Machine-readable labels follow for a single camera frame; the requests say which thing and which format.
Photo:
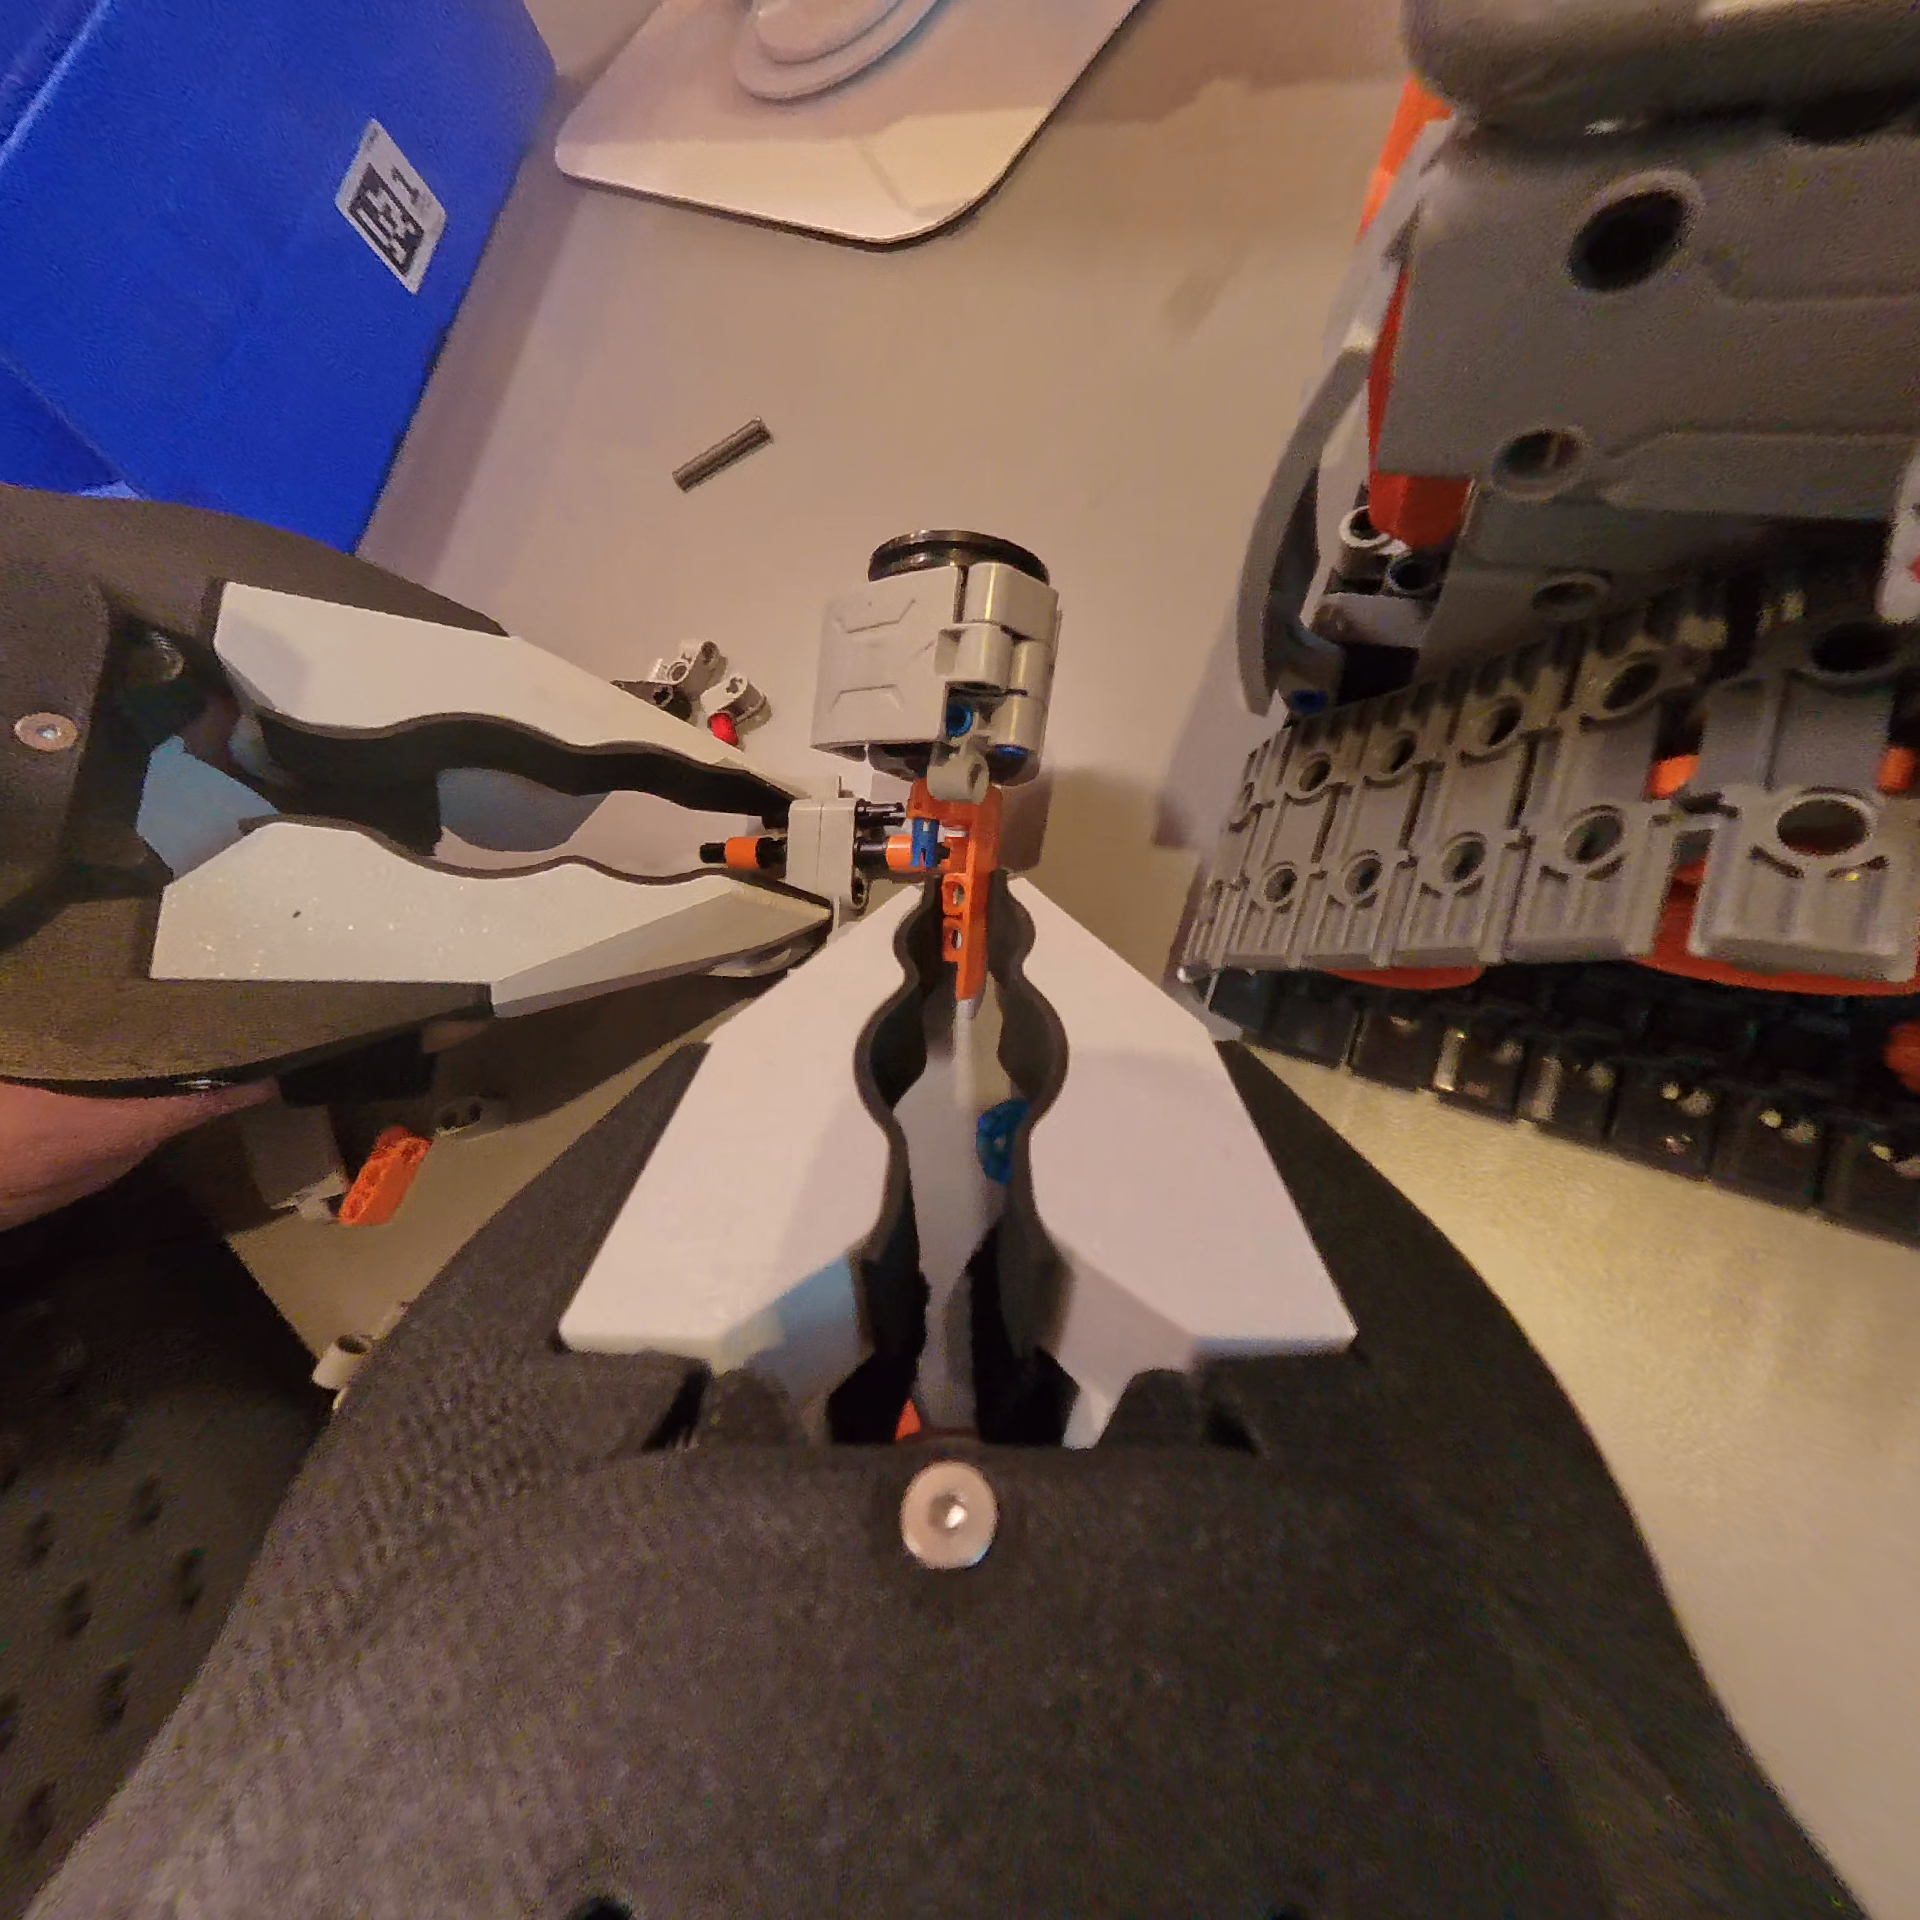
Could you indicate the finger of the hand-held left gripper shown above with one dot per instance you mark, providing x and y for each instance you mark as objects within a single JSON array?
[
  {"x": 377, "y": 932},
  {"x": 422, "y": 661}
]

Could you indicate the grey motor assembly orange panel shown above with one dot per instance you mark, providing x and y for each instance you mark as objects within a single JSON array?
[{"x": 901, "y": 661}]

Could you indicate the small light grey connector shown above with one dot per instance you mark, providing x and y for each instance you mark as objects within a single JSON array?
[{"x": 694, "y": 666}]

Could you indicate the clear document stand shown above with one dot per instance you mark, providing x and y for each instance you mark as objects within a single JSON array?
[{"x": 839, "y": 44}]

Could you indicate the dark perforated panel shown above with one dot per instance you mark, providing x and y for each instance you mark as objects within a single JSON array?
[{"x": 119, "y": 1500}]

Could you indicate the small grey connector red axle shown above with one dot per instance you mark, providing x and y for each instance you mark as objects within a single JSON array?
[{"x": 734, "y": 709}]

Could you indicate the short black axle pin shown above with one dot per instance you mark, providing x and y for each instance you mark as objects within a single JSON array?
[{"x": 722, "y": 457}]

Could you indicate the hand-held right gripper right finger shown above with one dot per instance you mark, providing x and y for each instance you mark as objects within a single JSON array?
[{"x": 1185, "y": 1201}]

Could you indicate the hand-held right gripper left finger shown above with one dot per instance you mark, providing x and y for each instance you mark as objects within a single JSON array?
[{"x": 722, "y": 1201}]

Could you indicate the person's left hand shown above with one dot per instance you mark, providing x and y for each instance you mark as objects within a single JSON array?
[{"x": 77, "y": 1142}]

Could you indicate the white rounded base board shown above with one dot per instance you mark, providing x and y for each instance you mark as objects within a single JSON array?
[{"x": 901, "y": 149}]

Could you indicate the light grey flat clip panel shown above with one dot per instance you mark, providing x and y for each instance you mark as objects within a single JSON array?
[{"x": 346, "y": 1350}]

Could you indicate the tracked toy robot vehicle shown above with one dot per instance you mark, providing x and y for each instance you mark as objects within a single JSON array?
[{"x": 1651, "y": 452}]

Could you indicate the blue storage bin with tag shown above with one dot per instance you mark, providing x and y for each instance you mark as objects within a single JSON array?
[{"x": 196, "y": 226}]

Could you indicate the orange three-hole beam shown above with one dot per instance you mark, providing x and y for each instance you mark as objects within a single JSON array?
[{"x": 383, "y": 1179}]

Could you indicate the grey ribbed hinged panel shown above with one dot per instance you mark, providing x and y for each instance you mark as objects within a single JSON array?
[{"x": 293, "y": 1162}]

